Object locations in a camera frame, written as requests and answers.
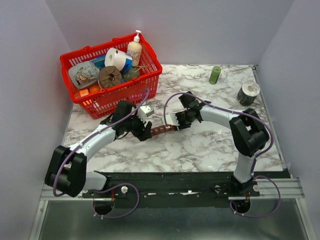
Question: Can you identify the green pill bottle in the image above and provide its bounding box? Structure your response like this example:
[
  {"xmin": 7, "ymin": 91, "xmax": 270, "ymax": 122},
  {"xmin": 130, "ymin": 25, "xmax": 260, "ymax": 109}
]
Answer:
[{"xmin": 209, "ymin": 66, "xmax": 221, "ymax": 85}]

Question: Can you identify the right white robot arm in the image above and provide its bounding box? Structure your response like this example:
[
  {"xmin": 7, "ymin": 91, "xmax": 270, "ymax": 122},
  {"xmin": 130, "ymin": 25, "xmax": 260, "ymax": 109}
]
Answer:
[{"xmin": 170, "ymin": 91, "xmax": 270, "ymax": 196}]

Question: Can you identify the white cartoon pouch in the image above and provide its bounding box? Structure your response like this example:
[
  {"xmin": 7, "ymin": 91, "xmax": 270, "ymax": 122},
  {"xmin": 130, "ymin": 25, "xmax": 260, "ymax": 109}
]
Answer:
[{"xmin": 68, "ymin": 61, "xmax": 100, "ymax": 90}]

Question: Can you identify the white toilet paper roll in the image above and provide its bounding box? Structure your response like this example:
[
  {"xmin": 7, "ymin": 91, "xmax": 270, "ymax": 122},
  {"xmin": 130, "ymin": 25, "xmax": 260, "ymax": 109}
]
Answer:
[{"xmin": 104, "ymin": 48, "xmax": 133, "ymax": 74}]

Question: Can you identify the orange fruit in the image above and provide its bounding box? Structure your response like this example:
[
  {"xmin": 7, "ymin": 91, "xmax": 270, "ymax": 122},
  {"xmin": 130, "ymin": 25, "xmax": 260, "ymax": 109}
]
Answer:
[{"xmin": 88, "ymin": 83, "xmax": 101, "ymax": 94}]

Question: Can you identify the green round vegetable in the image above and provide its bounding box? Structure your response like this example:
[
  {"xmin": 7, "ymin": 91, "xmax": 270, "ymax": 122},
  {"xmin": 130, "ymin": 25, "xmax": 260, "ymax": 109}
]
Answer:
[{"xmin": 122, "ymin": 67, "xmax": 140, "ymax": 82}]

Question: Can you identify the brown paper roll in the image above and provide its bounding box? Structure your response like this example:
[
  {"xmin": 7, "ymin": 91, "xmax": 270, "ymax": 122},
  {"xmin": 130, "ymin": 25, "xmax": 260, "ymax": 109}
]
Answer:
[{"xmin": 98, "ymin": 66, "xmax": 123, "ymax": 89}]

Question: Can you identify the red plastic shopping basket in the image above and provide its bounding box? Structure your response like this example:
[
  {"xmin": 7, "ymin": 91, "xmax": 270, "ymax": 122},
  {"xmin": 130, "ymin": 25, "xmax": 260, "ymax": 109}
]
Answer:
[{"xmin": 60, "ymin": 31, "xmax": 163, "ymax": 119}]

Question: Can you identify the blue package in basket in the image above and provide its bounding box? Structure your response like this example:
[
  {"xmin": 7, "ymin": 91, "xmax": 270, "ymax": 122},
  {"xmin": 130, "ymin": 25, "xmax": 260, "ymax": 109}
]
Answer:
[{"xmin": 90, "ymin": 54, "xmax": 106, "ymax": 70}]

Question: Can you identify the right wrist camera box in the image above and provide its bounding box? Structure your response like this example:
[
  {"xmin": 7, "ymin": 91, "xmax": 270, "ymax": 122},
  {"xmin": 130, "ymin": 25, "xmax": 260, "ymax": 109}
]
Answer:
[{"xmin": 161, "ymin": 113, "xmax": 180, "ymax": 127}]

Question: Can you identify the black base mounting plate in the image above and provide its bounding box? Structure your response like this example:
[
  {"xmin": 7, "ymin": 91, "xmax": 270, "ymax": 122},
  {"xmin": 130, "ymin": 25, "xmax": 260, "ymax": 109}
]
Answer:
[{"xmin": 81, "ymin": 171, "xmax": 289, "ymax": 210}]

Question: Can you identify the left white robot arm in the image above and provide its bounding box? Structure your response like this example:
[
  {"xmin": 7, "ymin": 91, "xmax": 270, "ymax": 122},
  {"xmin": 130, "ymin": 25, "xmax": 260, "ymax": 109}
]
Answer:
[{"xmin": 44, "ymin": 100, "xmax": 154, "ymax": 198}]

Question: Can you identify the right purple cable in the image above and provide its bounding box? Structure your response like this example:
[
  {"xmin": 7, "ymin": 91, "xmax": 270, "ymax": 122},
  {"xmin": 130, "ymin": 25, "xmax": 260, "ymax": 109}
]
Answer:
[{"xmin": 162, "ymin": 92, "xmax": 282, "ymax": 218}]

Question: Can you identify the orange small box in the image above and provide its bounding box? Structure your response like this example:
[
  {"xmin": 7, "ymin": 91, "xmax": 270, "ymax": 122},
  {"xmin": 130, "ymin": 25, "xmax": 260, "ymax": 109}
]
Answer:
[{"xmin": 78, "ymin": 88, "xmax": 90, "ymax": 98}]

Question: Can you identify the camouflage tape roll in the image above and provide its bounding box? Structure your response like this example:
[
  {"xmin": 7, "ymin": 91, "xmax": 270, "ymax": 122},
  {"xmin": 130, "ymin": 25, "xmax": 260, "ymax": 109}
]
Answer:
[{"xmin": 236, "ymin": 81, "xmax": 261, "ymax": 106}]

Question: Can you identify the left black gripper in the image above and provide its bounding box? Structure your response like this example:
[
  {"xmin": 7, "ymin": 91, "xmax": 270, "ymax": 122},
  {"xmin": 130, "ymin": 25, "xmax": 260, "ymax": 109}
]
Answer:
[{"xmin": 124, "ymin": 109, "xmax": 153, "ymax": 142}]

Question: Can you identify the brown weekly pill organizer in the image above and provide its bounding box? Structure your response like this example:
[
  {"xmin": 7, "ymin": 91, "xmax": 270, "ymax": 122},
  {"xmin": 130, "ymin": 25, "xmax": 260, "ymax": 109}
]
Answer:
[{"xmin": 150, "ymin": 125, "xmax": 177, "ymax": 136}]

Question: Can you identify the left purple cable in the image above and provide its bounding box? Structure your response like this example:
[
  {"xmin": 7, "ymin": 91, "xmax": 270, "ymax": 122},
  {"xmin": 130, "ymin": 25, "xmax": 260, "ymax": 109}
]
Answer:
[{"xmin": 52, "ymin": 87, "xmax": 151, "ymax": 220}]

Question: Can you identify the aluminium rail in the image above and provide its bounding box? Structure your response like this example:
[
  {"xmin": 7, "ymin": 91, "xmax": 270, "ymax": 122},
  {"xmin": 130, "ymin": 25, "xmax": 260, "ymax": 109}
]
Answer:
[{"xmin": 40, "ymin": 178, "xmax": 305, "ymax": 202}]

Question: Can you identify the purple cable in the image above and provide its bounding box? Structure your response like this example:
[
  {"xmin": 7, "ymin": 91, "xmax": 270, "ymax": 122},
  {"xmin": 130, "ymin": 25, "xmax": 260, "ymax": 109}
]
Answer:
[
  {"xmin": 52, "ymin": 87, "xmax": 151, "ymax": 220},
  {"xmin": 162, "ymin": 92, "xmax": 282, "ymax": 218}
]

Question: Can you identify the white lotion pump bottle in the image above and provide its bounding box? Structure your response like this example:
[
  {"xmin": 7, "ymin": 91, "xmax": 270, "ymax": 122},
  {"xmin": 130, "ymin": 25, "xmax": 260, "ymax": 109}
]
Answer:
[{"xmin": 127, "ymin": 30, "xmax": 142, "ymax": 67}]

